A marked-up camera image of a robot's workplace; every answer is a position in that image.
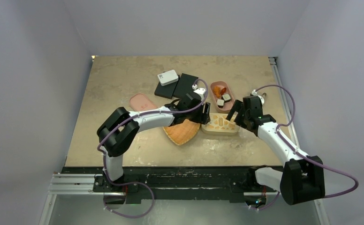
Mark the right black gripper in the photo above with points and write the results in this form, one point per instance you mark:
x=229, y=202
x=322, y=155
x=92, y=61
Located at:
x=237, y=107

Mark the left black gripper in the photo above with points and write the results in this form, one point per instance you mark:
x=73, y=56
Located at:
x=203, y=117

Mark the beige lunch box lid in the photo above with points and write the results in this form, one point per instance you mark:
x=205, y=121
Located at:
x=219, y=119

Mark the beige lunch box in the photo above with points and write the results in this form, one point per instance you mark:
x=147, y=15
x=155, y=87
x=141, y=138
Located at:
x=224, y=131

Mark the black rice roll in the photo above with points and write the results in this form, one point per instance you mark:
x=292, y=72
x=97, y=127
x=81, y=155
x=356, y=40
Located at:
x=226, y=97

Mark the small glazed meat strip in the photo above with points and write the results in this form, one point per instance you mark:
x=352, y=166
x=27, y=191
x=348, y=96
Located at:
x=223, y=91

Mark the fried chicken piece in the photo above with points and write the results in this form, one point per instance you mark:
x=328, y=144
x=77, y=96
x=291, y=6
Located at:
x=217, y=91

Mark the woven bamboo basket tray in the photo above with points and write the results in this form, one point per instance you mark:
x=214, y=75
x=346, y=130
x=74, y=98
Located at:
x=180, y=134

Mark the pink lunch box lid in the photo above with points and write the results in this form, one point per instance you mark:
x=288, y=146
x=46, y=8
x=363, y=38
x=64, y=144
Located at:
x=140, y=102

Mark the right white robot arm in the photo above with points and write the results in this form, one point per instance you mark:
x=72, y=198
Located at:
x=302, y=177

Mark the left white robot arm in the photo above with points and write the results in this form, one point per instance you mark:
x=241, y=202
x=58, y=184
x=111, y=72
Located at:
x=119, y=130

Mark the pink lunch box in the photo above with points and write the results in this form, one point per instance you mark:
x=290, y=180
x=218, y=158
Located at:
x=227, y=105

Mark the right black box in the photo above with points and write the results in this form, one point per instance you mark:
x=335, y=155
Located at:
x=184, y=85

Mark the black box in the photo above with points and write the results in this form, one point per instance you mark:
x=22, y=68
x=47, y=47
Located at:
x=184, y=85
x=166, y=91

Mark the left black box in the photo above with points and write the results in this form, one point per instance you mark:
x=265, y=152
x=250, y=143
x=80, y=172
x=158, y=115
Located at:
x=166, y=91

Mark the white small device box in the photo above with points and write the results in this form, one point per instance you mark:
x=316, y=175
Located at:
x=168, y=77

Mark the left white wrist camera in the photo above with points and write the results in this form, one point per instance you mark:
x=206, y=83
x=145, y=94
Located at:
x=200, y=91

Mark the right aluminium rail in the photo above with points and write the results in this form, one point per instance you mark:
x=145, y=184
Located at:
x=285, y=98

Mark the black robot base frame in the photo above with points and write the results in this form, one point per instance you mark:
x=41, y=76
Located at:
x=211, y=183

